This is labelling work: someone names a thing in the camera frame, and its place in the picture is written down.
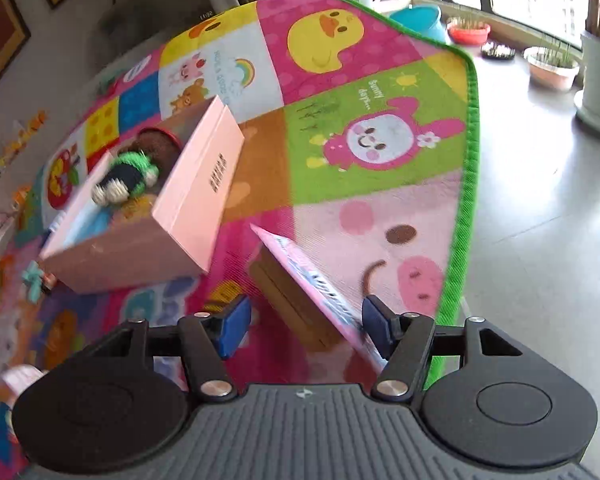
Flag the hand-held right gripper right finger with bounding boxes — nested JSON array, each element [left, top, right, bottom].
[[361, 294, 526, 404]]

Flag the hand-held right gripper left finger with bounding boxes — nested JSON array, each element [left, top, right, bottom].
[[82, 294, 253, 404]]

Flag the brown wooden box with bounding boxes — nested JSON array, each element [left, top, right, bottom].
[[249, 247, 361, 352]]

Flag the pink wooden toy box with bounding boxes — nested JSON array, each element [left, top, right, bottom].
[[39, 95, 246, 295]]

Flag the knitted green black doll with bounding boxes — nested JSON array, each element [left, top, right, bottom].
[[91, 150, 161, 207]]

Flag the brown round toy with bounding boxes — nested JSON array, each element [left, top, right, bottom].
[[132, 127, 183, 158]]

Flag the colourful cartoon play mat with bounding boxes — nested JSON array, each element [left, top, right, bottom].
[[0, 0, 481, 461]]

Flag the small teal toy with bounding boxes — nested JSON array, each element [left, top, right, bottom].
[[21, 261, 48, 297]]

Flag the orange toy figures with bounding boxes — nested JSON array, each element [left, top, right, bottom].
[[0, 109, 49, 173]]

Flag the dark round dish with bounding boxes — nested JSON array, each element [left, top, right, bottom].
[[481, 40, 516, 62]]

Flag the red planter bowl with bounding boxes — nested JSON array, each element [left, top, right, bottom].
[[447, 17, 492, 46]]

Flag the pink planter pot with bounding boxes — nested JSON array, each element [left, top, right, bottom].
[[522, 46, 581, 92]]

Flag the teal plastic bucket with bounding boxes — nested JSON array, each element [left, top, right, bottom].
[[389, 4, 448, 43]]

